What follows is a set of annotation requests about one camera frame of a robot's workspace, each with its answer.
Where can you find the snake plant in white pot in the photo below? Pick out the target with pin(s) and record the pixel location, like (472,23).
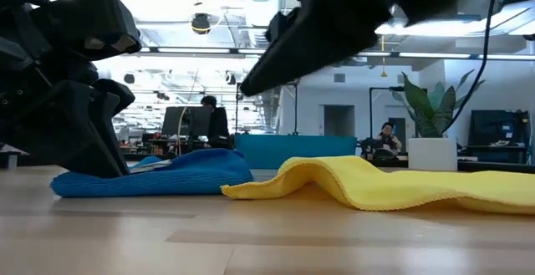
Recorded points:
(432,154)

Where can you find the black round ceiling device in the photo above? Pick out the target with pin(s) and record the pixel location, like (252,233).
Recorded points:
(200,23)

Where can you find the black pole frame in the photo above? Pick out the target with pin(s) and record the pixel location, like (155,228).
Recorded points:
(296,112)
(370,112)

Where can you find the teal plastic basket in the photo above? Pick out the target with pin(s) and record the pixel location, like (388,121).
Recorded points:
(292,151)

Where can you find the dark cluttered office desk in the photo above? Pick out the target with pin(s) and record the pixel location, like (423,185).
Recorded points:
(138,156)

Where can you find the blue microfiber towel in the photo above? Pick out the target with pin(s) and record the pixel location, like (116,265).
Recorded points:
(167,179)

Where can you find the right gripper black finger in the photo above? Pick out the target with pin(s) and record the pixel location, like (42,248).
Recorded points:
(301,49)

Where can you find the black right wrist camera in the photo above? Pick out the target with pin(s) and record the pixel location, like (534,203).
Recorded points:
(282,24)

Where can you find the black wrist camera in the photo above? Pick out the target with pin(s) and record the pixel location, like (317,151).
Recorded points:
(92,20)
(282,24)

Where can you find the person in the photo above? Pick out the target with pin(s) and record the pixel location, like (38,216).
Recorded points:
(388,139)
(217,124)

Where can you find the black computer monitor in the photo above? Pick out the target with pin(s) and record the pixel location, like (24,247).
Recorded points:
(186,120)

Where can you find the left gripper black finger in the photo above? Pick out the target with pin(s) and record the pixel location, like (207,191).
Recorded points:
(62,133)
(117,95)

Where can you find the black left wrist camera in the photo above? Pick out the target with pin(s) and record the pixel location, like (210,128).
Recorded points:
(92,20)

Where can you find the yellow hanging pendant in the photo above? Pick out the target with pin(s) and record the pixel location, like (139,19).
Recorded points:
(383,57)

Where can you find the black aluminium table frame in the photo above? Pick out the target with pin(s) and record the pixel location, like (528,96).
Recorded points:
(493,166)

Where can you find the yellow microfiber towel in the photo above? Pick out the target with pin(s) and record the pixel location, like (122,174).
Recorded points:
(376,183)

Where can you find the ceiling light strip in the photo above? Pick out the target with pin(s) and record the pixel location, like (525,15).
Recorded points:
(196,50)
(434,55)

